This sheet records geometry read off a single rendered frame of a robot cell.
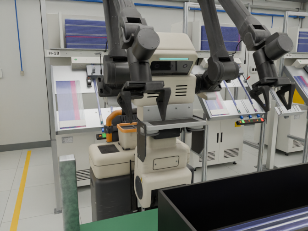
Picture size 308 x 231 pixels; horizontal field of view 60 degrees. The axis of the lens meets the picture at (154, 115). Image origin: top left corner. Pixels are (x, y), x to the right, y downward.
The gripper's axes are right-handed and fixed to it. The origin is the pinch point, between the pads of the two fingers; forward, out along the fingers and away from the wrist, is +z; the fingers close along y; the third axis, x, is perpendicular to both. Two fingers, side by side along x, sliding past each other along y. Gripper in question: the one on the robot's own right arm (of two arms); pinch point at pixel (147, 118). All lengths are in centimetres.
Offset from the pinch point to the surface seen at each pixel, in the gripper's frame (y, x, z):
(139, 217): -6.8, -4.4, 22.5
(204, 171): 121, 187, 14
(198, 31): 134, 161, -135
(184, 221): -7.0, -27.0, 21.6
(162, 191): -6.5, -19.3, 17.5
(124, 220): -10.2, -4.4, 22.6
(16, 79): -66, 322, -151
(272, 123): 214, 172, -27
